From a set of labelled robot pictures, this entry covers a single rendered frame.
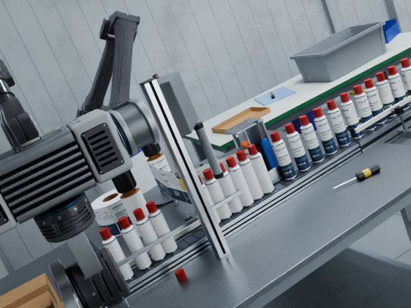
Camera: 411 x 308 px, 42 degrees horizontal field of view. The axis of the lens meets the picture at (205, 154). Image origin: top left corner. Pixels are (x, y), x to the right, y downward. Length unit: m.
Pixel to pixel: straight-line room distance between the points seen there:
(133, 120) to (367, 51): 2.85
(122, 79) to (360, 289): 1.53
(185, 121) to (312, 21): 4.43
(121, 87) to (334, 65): 2.40
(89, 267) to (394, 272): 1.65
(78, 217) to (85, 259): 0.11
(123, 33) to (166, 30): 3.72
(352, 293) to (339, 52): 1.81
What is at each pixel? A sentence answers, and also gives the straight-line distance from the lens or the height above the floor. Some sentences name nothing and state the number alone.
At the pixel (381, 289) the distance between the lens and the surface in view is 2.58.
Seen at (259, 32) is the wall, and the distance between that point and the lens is 5.77.
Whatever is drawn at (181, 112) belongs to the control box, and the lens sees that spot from 1.77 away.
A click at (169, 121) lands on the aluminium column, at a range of 1.77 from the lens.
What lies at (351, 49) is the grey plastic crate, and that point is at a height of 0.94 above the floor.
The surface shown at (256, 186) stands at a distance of 2.11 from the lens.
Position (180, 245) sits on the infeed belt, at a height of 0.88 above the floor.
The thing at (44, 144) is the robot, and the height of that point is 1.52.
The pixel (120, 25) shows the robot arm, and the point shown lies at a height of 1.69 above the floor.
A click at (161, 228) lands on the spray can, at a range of 1.97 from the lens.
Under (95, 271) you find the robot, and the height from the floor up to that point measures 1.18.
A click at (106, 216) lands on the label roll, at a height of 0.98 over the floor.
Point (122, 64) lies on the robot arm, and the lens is 1.63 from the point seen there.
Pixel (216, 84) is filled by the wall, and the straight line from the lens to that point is 5.56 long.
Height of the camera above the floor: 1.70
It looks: 16 degrees down
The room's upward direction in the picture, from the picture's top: 23 degrees counter-clockwise
